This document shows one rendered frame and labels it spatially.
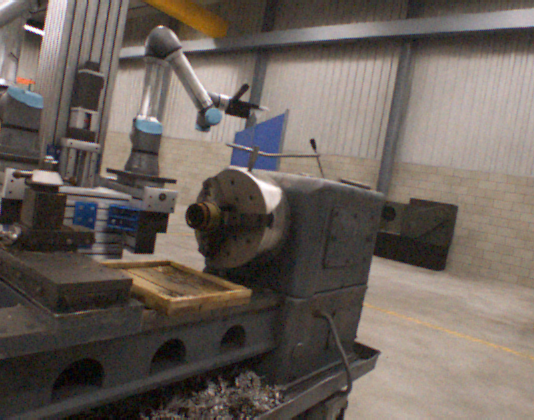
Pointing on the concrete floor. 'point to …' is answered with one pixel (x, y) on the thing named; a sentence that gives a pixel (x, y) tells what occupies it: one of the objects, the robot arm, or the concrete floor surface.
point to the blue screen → (265, 132)
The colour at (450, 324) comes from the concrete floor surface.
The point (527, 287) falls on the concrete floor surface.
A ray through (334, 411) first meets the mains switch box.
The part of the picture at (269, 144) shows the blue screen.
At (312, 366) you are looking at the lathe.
